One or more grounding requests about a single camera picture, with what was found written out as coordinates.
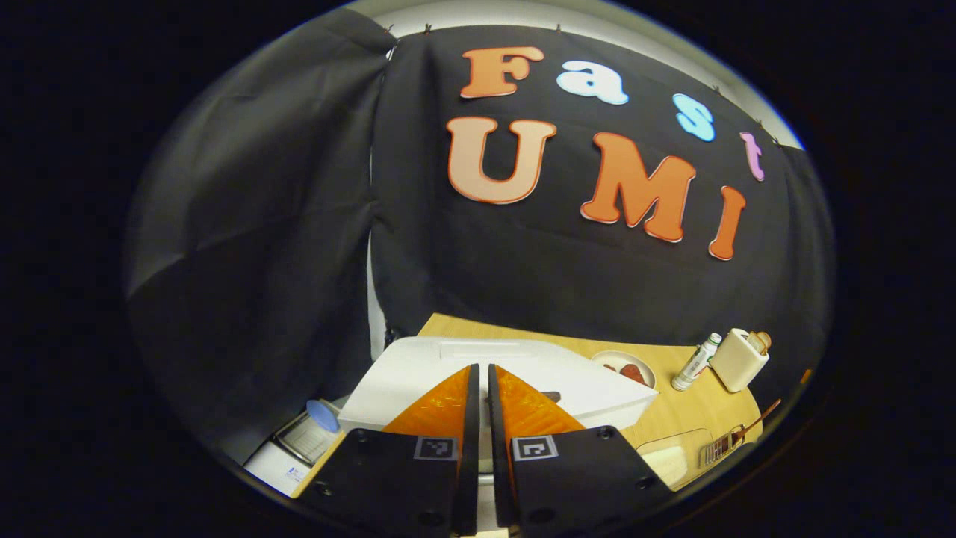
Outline white rice cooker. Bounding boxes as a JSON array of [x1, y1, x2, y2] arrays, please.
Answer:
[[338, 336, 659, 473]]

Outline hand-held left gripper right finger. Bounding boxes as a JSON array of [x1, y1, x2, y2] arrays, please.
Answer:
[[488, 364, 673, 537]]

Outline brown wooden spoon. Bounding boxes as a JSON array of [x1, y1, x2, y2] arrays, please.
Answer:
[[728, 398, 782, 442]]

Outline clear wire chopstick holder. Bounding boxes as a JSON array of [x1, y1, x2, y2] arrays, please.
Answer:
[[698, 426, 746, 468]]

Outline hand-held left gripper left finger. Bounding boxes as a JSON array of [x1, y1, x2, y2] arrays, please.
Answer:
[[299, 364, 480, 535]]

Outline cream round plate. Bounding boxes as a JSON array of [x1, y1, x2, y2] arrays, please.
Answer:
[[590, 350, 657, 389]]

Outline white drink bottle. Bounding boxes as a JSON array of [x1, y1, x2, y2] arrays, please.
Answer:
[[671, 333, 723, 392]]

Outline blue round lid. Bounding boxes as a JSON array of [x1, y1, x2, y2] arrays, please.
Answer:
[[306, 400, 341, 433]]

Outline clear tray of rice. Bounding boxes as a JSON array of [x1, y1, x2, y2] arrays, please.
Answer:
[[636, 427, 714, 492]]

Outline white toaster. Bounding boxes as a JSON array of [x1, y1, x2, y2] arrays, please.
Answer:
[[710, 327, 770, 393]]

